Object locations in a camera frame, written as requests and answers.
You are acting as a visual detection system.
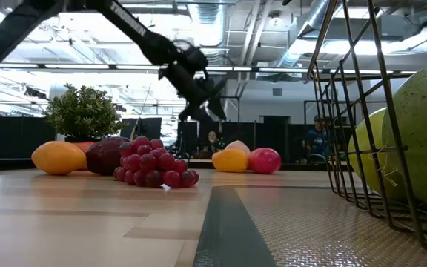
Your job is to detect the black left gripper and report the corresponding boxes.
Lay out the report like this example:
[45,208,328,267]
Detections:
[157,43,228,122]

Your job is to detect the pink white peach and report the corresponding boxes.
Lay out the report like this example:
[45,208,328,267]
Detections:
[225,139,252,156]

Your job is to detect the yellow mango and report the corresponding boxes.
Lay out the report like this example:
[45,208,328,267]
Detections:
[30,140,87,176]
[211,148,249,174]

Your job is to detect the red grape bunch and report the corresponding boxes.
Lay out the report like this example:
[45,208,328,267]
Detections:
[112,135,201,189]

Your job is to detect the dark red apple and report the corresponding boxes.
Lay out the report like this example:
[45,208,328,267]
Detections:
[85,136,131,177]

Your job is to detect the yellow green apple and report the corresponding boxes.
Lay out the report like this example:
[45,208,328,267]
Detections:
[347,107,388,194]

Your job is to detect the person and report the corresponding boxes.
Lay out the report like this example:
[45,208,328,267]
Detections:
[204,129,222,155]
[302,114,333,164]

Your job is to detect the black office partition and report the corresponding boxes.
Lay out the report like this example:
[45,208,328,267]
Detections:
[0,114,57,161]
[176,120,311,166]

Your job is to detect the small potted green plant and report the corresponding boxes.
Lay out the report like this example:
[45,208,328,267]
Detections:
[44,83,125,142]

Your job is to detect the silver ventilation duct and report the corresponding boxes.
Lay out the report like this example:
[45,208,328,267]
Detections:
[272,0,333,70]

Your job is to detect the wire mesh basket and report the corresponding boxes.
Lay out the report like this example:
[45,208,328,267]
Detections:
[193,184,427,267]

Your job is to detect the gold wire basket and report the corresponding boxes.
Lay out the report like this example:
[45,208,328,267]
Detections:
[306,0,427,253]

